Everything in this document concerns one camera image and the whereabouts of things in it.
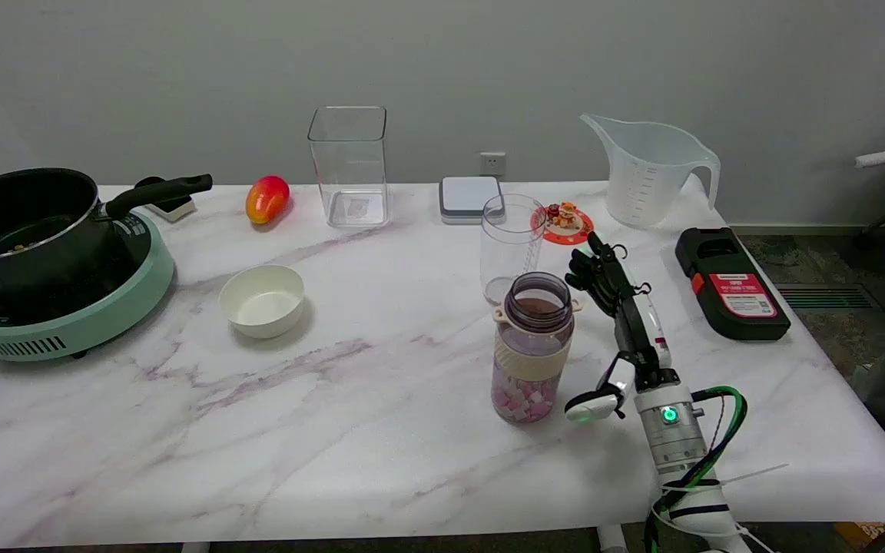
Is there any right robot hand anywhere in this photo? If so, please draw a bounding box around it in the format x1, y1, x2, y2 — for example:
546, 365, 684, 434
564, 231, 680, 422

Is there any clear bottle with beige band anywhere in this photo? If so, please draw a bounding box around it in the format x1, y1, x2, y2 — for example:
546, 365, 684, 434
491, 272, 582, 425

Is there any black device with red label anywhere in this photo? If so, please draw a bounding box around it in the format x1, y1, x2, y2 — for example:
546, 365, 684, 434
675, 227, 792, 342

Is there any red coaster with figurines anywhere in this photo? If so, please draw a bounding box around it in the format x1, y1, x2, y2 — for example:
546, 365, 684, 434
531, 201, 595, 247

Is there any clear plastic tumbler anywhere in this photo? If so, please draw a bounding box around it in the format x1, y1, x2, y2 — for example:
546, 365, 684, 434
479, 194, 547, 306

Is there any translucent measuring jug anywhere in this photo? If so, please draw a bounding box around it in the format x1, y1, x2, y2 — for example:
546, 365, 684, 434
580, 114, 721, 230

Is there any floor vent grille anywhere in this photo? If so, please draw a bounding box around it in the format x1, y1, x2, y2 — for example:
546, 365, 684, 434
774, 283, 885, 313

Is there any white grey square box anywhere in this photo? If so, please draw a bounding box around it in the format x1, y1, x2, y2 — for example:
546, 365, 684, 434
439, 176, 505, 225

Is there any clear square container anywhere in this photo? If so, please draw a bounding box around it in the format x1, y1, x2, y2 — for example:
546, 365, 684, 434
307, 106, 391, 229

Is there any white bowl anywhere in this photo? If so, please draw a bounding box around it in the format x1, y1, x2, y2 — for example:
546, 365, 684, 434
219, 265, 306, 339

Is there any red yellow mango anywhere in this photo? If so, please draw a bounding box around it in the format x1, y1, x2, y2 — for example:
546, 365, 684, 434
246, 175, 291, 226

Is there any black white plug adapter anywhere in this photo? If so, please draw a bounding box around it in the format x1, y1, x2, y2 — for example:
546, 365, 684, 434
134, 177, 197, 224

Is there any green induction cooktop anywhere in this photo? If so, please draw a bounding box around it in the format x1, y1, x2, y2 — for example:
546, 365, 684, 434
0, 209, 176, 363

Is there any black saucepan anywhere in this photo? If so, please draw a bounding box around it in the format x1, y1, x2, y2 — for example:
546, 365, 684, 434
0, 167, 214, 296

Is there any black green cable bundle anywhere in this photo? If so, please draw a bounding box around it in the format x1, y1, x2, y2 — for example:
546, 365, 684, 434
644, 386, 748, 553

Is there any white cable tie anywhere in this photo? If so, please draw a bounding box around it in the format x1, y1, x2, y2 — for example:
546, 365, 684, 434
650, 463, 791, 553

